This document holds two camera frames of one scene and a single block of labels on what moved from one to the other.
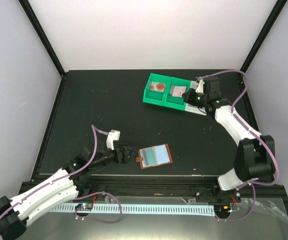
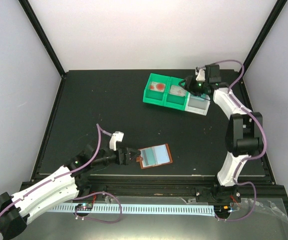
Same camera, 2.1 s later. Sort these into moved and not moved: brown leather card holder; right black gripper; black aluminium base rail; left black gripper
Moved: right black gripper
Not moved: black aluminium base rail; left black gripper; brown leather card holder
